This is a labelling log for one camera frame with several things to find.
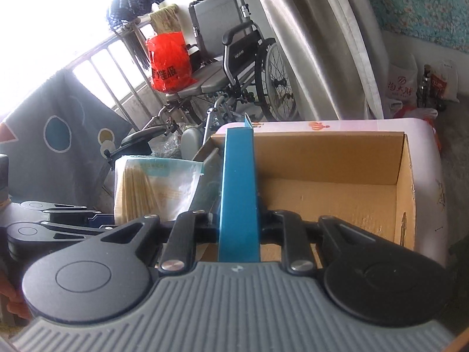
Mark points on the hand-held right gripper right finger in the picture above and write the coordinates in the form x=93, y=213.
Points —
x=273, y=235

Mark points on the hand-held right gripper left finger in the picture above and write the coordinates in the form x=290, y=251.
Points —
x=203, y=235

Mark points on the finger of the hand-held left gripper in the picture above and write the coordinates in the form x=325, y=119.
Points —
x=58, y=209
x=47, y=235

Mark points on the blue bandage box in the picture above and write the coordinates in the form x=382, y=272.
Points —
x=238, y=198

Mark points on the bag of cotton swabs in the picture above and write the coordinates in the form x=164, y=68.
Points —
x=157, y=187

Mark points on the brown cardboard box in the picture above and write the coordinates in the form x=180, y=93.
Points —
x=329, y=161

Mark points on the person's left hand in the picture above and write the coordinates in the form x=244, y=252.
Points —
x=13, y=295

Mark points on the dark blanket with circles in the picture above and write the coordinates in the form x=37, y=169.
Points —
x=33, y=161

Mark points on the grey round cushion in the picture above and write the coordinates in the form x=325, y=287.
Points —
x=191, y=140

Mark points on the black padded seat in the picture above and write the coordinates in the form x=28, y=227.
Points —
x=141, y=141

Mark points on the metal window railing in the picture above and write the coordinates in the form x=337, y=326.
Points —
x=110, y=40

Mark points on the red plastic bag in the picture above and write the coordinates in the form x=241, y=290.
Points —
x=168, y=62

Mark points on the black hanging fringe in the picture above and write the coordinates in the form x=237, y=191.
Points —
x=138, y=46

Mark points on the black wheelchair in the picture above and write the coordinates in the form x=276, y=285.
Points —
x=249, y=55

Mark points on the crumpled red white bag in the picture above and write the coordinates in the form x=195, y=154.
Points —
x=414, y=112

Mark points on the grey curtain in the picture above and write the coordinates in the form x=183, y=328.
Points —
x=311, y=44

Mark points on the white printed shopping bag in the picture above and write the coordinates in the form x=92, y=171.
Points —
x=403, y=80

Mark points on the dark glass bottles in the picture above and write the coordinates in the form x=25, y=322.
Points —
x=425, y=88

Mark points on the yellow towel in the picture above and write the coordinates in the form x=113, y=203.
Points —
x=166, y=20

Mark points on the blue checked umbrella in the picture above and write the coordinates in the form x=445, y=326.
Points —
x=135, y=0

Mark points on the white bag with red print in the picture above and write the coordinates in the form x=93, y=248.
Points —
x=441, y=84

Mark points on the teal floral wall cloth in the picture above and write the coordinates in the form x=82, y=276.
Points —
x=421, y=3

